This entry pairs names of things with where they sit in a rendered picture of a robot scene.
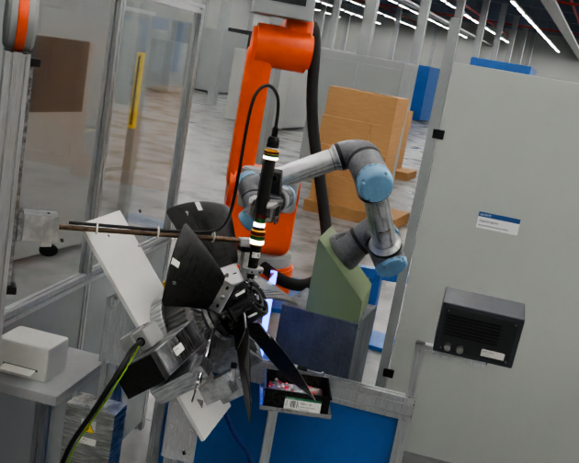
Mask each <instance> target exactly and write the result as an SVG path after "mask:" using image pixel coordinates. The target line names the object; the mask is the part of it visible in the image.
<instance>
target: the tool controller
mask: <svg viewBox="0 0 579 463"><path fill-rule="evenodd" d="M524 323H525V304H524V303H520V302H515V301H512V300H507V299H499V298H496V297H491V296H487V295H483V294H479V293H474V292H470V291H466V290H462V289H457V288H450V287H446V289H445V294H444V298H443V302H442V306H441V311H440V314H439V318H438V323H437V330H436V335H435V340H434V344H433V350H435V351H438V352H442V353H446V354H451V355H454V356H461V357H466V358H469V359H473V360H477V361H482V362H485V363H489V364H493V365H498V366H501V367H508V368H511V367H512V366H513V363H514V360H515V356H516V352H517V347H518V344H519V340H520V337H521V334H522V330H523V327H524Z"/></svg>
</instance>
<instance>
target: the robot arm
mask: <svg viewBox="0 0 579 463"><path fill-rule="evenodd" d="M346 169H349V171H350V173H351V175H352V177H353V179H354V182H355V186H356V190H357V194H358V198H359V199H360V200H361V201H362V202H364V206H365V210H366V214H367V218H365V219H364V220H363V221H361V222H360V223H358V224H357V225H355V226H354V227H352V228H351V229H349V230H347V231H341V232H338V233H335V234H333V235H331V236H330V237H329V242H330V244H331V246H332V248H333V250H334V252H335V254H336V256H337V257H338V259H339V260H340V261H341V263H342V264H343V265H344V266H345V267H346V268H347V269H349V270H352V269H354V268H355V267H356V266H357V265H358V264H359V263H360V261H361V260H362V259H363V258H364V256H365V255H366V254H369V255H370V258H371V260H372V262H373V264H374V266H375V270H376V271H377V273H378V274H379V275H380V276H381V277H393V276H396V275H398V274H400V273H401V272H403V271H404V269H405V268H406V267H407V260H406V259H407V258H406V256H405V255H404V253H403V247H402V242H401V238H400V236H399V235H398V234H399V231H398V229H397V228H396V226H395V225H394V224H393V219H392V211H391V205H390V201H389V196H390V195H391V193H392V190H393V179H392V174H391V172H390V170H389V169H388V167H387V165H386V163H385V162H384V160H383V158H382V156H381V154H380V151H379V149H378V148H377V147H376V146H375V145H374V144H373V143H371V142H369V141H364V140H347V141H340V142H337V143H335V144H333V145H332V147H331V148H330V149H328V150H325V151H322V152H318V153H315V154H313V155H310V156H307V157H304V158H301V159H299V160H297V161H294V162H291V163H288V164H283V165H282V166H279V167H276V168H275V170H274V175H273V181H272V187H271V192H270V198H269V201H268V203H267V205H266V209H267V219H266V222H268V223H272V222H273V221H274V225H275V224H276V223H278V219H279V214H280V212H281V211H283V210H284V209H286V208H289V207H290V206H291V205H292V204H293V203H294V201H295V198H296V195H295V191H294V189H293V188H292V187H290V186H293V185H296V184H298V183H300V182H303V181H306V180H309V179H312V178H315V177H316V176H319V175H324V174H327V173H330V172H333V171H335V170H340V171H344V170H346ZM260 175H261V173H260V174H256V173H255V172H253V171H244V172H242V173H240V179H239V184H238V191H239V193H240V196H241V200H242V203H243V206H244V209H243V210H242V211H241V212H240V213H239V215H238V218H239V221H240V222H241V223H242V225H243V226H244V227H245V228H246V229H247V230H248V231H251V229H253V227H254V221H255V220H254V214H255V204H256V197H257V191H258V186H259V180H260Z"/></svg>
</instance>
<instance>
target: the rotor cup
mask: <svg viewBox="0 0 579 463"><path fill-rule="evenodd" d="M243 290H244V293H243V294H241V295H239V296H237V297H236V296H235V294H237V293H239V292H241V291H243ZM255 294H257V295H258V297H259V300H257V299H256V297H255ZM243 312H244V313H245V317H246V323H247V325H248V324H250V323H252V322H255V321H257V320H259V319H261V318H263V317H265V316H266V315H267V314H268V303H267V298H266V296H265V294H264V292H263V290H262V288H261V287H260V286H259V285H258V284H257V283H256V282H255V281H254V280H253V279H252V278H247V279H245V280H243V281H241V282H239V283H237V284H235V285H234V289H233V292H232V294H231V296H230V297H229V298H228V300H227V302H226V304H225V306H224V307H223V309H222V311H221V312H220V313H217V312H215V311H213V310H211V309H209V313H210V317H211V318H212V320H213V322H214V323H215V325H216V326H217V328H218V329H219V330H220V332H221V333H222V334H224V335H225V336H227V337H229V338H233V337H234V328H235V327H236V326H237V324H238V322H239V320H240V317H241V315H242V313H243ZM255 312H257V314H256V315H254V316H252V317H250V318H248V317H247V316H249V315H251V314H253V313H255Z"/></svg>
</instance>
